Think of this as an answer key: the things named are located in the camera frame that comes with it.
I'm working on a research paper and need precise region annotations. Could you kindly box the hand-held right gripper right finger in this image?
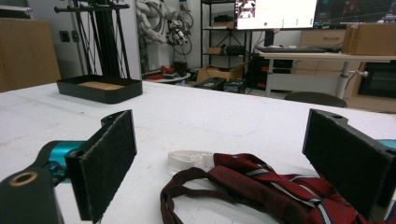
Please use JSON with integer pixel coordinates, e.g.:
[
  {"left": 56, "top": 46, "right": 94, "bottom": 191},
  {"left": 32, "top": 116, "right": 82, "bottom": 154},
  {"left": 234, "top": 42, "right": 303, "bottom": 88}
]
[{"left": 302, "top": 107, "right": 396, "bottom": 219}]

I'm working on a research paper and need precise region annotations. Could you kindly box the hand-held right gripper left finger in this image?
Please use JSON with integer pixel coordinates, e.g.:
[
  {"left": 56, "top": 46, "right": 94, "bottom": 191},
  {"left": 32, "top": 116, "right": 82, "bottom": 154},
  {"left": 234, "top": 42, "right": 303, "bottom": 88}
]
[{"left": 64, "top": 108, "right": 138, "bottom": 224}]

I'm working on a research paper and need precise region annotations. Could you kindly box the black rack with wooden tray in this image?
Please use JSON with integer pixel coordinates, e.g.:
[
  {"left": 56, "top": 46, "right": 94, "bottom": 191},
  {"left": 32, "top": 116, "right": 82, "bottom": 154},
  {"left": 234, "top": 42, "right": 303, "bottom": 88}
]
[{"left": 54, "top": 1, "right": 144, "bottom": 105}]

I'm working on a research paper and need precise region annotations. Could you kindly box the striped dark red bow tie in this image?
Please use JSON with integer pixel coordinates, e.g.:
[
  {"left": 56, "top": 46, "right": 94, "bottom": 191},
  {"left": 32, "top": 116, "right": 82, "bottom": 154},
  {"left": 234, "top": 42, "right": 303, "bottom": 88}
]
[{"left": 160, "top": 149, "right": 396, "bottom": 224}]

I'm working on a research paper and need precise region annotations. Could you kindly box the black round stool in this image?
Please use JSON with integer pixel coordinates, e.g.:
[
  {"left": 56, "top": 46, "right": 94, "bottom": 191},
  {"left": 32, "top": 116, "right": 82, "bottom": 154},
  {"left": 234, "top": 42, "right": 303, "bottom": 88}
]
[{"left": 283, "top": 91, "right": 348, "bottom": 109}]

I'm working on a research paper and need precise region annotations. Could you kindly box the light wooden desk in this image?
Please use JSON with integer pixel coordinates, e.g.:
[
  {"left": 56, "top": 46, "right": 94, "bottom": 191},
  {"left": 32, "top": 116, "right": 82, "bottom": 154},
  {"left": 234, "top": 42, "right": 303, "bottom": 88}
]
[{"left": 257, "top": 50, "right": 396, "bottom": 100}]

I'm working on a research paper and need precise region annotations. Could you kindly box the white table mat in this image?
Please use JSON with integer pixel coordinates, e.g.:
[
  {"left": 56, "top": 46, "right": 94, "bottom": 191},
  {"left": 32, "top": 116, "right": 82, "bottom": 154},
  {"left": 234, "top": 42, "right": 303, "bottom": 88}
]
[{"left": 0, "top": 80, "right": 396, "bottom": 224}]

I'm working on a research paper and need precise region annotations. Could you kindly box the round white table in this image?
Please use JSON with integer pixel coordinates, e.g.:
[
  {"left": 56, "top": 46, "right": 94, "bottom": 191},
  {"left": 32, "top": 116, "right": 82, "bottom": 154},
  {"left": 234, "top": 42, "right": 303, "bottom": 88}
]
[{"left": 141, "top": 72, "right": 191, "bottom": 85}]

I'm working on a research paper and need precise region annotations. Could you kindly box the black keyboard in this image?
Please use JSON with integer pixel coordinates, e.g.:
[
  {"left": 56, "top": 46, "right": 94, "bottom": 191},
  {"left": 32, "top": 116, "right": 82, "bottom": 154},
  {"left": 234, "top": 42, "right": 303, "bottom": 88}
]
[{"left": 256, "top": 46, "right": 328, "bottom": 54}]

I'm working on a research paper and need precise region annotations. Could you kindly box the cardboard box on desk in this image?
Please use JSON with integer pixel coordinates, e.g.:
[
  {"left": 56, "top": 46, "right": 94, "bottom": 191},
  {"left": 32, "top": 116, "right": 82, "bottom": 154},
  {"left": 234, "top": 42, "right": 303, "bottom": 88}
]
[{"left": 341, "top": 22, "right": 396, "bottom": 57}]

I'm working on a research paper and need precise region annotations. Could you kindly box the black computer tower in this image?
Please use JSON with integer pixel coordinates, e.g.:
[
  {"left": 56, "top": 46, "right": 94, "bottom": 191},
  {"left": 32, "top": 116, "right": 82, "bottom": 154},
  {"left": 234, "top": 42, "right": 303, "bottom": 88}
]
[
  {"left": 193, "top": 77, "right": 227, "bottom": 91},
  {"left": 223, "top": 77, "right": 248, "bottom": 94}
]

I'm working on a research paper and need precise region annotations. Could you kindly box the large cardboard box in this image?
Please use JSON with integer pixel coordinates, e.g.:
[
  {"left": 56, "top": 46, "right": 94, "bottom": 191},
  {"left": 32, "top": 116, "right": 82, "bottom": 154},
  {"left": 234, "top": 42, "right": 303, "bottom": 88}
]
[{"left": 0, "top": 17, "right": 62, "bottom": 93}]

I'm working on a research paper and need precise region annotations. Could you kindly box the open cardboard box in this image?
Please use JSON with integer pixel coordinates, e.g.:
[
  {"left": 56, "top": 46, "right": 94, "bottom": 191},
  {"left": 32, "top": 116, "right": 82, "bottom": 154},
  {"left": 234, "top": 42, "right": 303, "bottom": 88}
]
[{"left": 195, "top": 63, "right": 248, "bottom": 84}]

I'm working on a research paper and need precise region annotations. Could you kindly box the dark computer monitor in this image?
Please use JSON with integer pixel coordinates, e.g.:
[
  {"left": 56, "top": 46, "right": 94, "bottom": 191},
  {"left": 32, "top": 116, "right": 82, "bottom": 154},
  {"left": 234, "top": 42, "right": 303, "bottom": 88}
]
[{"left": 313, "top": 0, "right": 396, "bottom": 25}]

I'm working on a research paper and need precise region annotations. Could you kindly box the bright computer monitor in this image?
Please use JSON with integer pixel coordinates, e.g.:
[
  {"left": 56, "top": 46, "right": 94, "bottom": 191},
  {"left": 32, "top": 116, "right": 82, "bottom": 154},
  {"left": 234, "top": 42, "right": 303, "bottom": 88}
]
[{"left": 234, "top": 0, "right": 318, "bottom": 31}]

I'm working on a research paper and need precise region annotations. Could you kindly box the black metal shelf rack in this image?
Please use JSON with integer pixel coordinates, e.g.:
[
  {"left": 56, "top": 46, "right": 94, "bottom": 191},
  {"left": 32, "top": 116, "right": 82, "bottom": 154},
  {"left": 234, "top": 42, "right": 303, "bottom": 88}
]
[{"left": 200, "top": 0, "right": 251, "bottom": 70}]

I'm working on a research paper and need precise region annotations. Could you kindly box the black rig frame post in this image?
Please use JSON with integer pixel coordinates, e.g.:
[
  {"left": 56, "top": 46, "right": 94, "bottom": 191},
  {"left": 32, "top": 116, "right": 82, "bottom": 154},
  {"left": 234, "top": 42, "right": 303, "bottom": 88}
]
[{"left": 92, "top": 0, "right": 123, "bottom": 78}]

